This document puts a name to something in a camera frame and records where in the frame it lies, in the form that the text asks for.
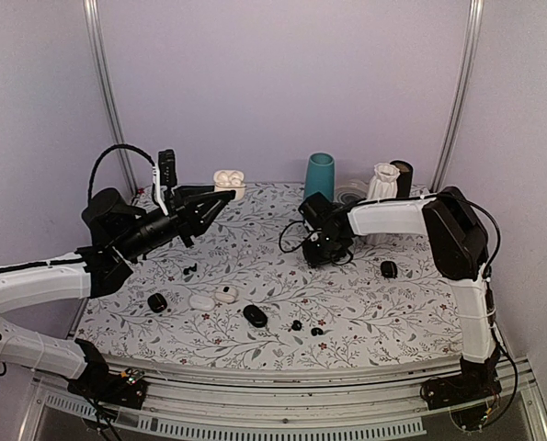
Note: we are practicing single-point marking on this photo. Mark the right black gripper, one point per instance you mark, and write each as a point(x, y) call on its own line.
point(313, 261)

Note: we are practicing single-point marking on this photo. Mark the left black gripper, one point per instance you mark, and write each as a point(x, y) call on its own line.
point(189, 217)

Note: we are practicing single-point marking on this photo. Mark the cream earbud case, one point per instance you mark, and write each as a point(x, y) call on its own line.
point(226, 180)

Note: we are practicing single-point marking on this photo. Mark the black earbud charging case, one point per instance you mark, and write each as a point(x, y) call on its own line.
point(389, 269)

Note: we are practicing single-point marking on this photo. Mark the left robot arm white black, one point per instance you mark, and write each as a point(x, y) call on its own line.
point(121, 233)

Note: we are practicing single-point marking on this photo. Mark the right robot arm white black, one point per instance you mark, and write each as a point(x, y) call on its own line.
point(459, 246)

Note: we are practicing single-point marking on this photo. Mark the black oval earbud case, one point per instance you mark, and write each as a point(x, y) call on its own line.
point(255, 316)

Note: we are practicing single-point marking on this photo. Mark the white open earbud case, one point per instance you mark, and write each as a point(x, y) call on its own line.
point(226, 294)

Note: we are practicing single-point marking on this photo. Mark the white closed earbud case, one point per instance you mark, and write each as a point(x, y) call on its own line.
point(201, 303)

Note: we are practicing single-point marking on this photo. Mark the black small earbud case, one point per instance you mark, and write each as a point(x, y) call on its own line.
point(157, 303)

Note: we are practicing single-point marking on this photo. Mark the black earbud pair left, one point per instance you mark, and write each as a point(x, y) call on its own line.
point(190, 269)

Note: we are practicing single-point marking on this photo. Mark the teal tall vase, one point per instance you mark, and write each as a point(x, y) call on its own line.
point(320, 176)

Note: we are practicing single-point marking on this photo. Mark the black round earbud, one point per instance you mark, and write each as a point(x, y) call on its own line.
point(295, 325)

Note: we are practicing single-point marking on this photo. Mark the white ribbed vase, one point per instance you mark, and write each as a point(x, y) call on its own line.
point(383, 184)

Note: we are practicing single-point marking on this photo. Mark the floral patterned table mat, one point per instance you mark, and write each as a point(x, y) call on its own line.
point(368, 320)

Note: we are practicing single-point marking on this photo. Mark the dark brown cylinder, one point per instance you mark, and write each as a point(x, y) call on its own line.
point(404, 180)

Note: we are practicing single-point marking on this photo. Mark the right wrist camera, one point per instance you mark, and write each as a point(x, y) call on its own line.
point(315, 209)

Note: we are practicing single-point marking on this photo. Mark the front aluminium rail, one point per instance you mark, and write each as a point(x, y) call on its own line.
point(361, 403)

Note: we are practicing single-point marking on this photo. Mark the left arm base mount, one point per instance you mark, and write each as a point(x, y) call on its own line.
point(126, 389)

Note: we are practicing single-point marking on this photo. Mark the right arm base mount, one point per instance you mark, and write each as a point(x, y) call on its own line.
point(476, 381)

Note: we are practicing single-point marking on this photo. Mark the left aluminium frame post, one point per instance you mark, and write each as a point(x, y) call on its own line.
point(95, 36)

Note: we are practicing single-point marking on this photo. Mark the aluminium frame post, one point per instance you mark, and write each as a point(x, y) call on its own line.
point(95, 36)
point(469, 50)

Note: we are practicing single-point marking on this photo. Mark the right aluminium frame post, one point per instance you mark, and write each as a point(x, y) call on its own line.
point(469, 50)

